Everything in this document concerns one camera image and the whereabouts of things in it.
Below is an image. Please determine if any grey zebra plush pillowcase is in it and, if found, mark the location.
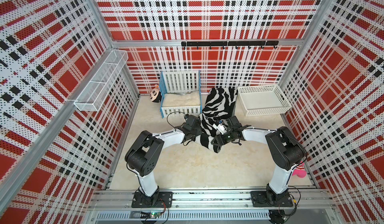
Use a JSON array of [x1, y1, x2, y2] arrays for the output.
[[195, 88, 238, 153]]

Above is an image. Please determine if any white plastic basket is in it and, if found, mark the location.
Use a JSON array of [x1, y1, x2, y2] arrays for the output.
[[238, 84, 292, 117]]

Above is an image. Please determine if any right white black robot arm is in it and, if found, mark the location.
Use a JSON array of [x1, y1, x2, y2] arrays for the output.
[[212, 116, 307, 205]]

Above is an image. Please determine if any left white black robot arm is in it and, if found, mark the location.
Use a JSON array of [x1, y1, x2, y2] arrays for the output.
[[125, 114, 202, 200]]

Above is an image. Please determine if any blue white toy crib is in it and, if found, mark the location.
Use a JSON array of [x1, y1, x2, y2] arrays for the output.
[[160, 71, 202, 118]]

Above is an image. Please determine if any panda plush toy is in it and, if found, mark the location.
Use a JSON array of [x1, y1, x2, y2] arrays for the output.
[[150, 85, 162, 103]]

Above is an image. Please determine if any white pink plush doll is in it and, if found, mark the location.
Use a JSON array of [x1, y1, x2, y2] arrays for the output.
[[292, 164, 307, 178]]

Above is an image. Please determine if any green circuit board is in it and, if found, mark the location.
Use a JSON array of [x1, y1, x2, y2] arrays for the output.
[[140, 212, 163, 219]]

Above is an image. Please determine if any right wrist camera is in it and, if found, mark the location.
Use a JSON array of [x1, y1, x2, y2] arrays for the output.
[[213, 120, 228, 134]]

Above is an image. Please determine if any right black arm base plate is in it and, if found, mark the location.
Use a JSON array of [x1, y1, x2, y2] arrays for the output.
[[251, 191, 294, 208]]

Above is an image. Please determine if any black hook rail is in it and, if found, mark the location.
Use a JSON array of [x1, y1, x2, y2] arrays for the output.
[[181, 41, 279, 48]]

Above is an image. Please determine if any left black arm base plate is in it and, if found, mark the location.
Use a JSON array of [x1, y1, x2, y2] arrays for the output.
[[131, 190, 174, 208]]

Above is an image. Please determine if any white wire mesh shelf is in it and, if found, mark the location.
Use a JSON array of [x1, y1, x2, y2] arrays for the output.
[[74, 50, 128, 112]]

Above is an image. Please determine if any aluminium mounting rail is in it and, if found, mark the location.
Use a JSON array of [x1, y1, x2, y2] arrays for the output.
[[85, 187, 342, 224]]

